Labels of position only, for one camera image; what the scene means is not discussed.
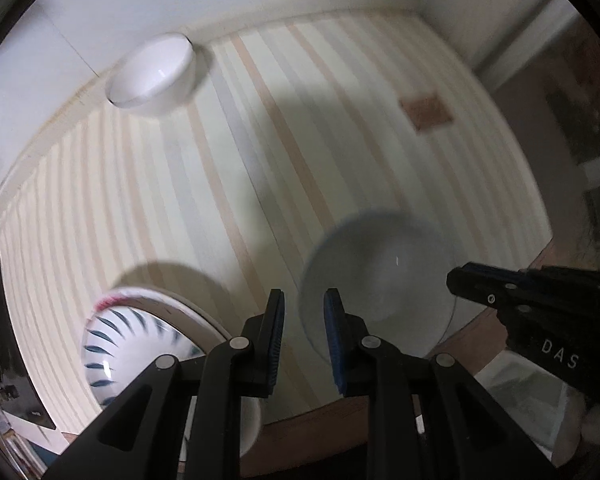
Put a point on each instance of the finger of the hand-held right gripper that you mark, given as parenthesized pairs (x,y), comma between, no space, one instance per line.
(480,285)

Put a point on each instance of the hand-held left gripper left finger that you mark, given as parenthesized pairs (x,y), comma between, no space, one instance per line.
(276,340)

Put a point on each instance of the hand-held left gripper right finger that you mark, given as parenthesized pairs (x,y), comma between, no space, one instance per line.
(334,340)

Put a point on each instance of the blue striped white plate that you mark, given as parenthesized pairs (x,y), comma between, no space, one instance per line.
(130,350)

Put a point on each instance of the pink floral white plate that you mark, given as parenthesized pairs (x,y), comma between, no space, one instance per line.
(107,302)

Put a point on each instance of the straight-sided white bowl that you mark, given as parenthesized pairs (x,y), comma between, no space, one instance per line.
(150,77)

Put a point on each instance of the person's right forearm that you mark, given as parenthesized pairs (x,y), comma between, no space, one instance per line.
(575,425)

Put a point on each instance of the brown square mat patch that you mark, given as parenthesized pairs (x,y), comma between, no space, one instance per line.
(426,112)

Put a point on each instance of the striped cat print table mat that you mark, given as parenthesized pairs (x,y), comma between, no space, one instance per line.
(180,185)

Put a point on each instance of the black induction cooktop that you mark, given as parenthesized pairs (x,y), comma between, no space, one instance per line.
(10,360)

